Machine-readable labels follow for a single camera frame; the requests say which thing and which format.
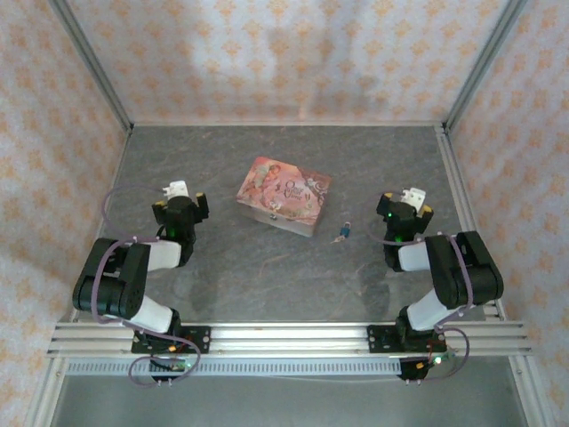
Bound pink printed tin box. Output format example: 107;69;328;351
236;155;333;238

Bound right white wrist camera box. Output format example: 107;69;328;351
398;187;427;208

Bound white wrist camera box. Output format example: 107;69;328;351
398;187;427;208
162;180;191;200

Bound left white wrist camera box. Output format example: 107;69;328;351
162;180;191;200

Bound aluminium side frame rail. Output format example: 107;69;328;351
435;125;508;322

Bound thin aluminium side edge rail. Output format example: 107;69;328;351
68;128;132;324

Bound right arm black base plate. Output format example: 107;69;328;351
366;324;448;356

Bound aluminium rear frame rail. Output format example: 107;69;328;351
128;119;448;129

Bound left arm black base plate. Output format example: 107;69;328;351
130;326;212;356

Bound right black controller bracket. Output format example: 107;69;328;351
397;355;446;384

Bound black controller bracket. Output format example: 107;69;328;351
397;355;446;384
148;357;190;384

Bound left black controller bracket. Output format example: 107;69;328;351
148;357;190;384

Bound wide aluminium mounting rail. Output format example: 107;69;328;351
46;321;533;359

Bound aluminium upright frame post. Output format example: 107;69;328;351
443;0;529;133
52;0;135;133

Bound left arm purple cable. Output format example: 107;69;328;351
91;184;202;387

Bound grey slotted cable duct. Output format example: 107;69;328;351
65;359;404;378

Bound aluminium lower frame leg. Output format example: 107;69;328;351
508;355;551;427
25;355;68;427

